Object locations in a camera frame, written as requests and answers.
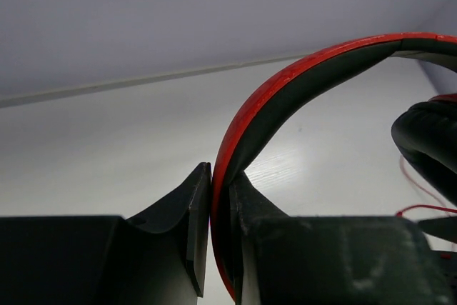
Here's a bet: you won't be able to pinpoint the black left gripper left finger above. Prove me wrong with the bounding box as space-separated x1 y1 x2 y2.
1 163 211 304

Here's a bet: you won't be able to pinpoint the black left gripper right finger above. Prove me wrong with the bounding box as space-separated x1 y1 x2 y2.
229 174 453 304

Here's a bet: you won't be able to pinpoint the red headphone cable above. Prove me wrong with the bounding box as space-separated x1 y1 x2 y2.
395 154 457 259

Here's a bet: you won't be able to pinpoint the red black headphones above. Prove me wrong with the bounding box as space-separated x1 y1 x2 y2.
211 32 456 297

